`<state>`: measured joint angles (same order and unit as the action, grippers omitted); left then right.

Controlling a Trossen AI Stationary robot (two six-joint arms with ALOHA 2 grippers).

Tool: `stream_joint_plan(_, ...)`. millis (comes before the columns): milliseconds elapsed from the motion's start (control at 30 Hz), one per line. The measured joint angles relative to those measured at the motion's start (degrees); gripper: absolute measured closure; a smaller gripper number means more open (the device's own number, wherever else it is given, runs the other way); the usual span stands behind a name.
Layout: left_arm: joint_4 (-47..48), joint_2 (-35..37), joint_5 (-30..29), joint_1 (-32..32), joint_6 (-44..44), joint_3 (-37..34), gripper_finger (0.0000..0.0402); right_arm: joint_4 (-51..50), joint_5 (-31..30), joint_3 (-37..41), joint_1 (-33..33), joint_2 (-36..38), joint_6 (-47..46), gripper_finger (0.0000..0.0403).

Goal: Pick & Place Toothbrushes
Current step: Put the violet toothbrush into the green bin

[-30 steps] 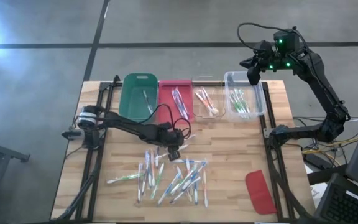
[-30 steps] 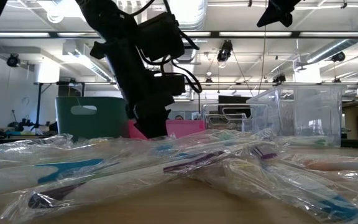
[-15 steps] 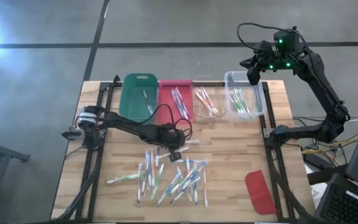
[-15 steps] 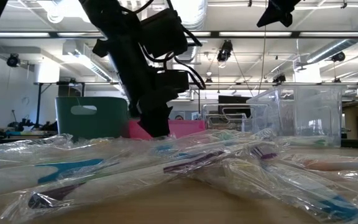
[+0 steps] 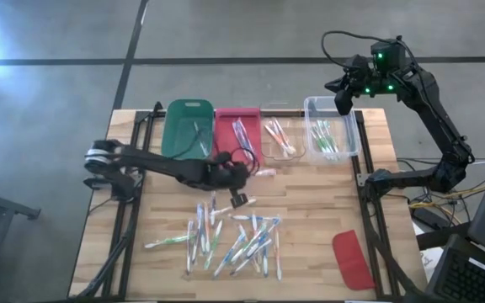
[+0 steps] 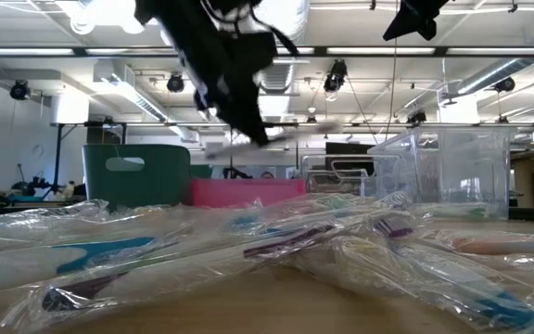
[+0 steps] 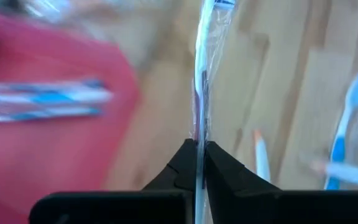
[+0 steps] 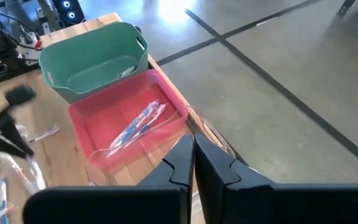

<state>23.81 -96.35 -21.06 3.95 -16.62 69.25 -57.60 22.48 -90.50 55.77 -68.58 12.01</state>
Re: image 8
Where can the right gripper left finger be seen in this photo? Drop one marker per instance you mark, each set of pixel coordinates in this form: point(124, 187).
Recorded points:
point(135, 205)

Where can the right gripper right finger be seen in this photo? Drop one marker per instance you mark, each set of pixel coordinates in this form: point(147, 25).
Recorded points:
point(259, 205)

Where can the blue toothbrush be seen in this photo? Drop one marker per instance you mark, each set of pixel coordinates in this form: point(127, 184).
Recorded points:
point(126, 72)
point(3, 199)

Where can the pink plastic bin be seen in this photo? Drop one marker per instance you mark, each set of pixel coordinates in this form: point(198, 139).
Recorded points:
point(82, 124)

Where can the small clear plastic bin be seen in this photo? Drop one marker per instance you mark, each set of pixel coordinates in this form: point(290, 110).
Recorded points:
point(216, 133)

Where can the green plastic bin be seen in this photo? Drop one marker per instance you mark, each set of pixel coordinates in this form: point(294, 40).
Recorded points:
point(89, 46)

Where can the black computer tower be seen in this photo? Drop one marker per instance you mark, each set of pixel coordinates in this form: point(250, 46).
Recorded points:
point(68, 12)

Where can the black equipment leg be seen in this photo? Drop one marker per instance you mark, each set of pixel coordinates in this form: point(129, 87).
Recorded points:
point(346, 6)

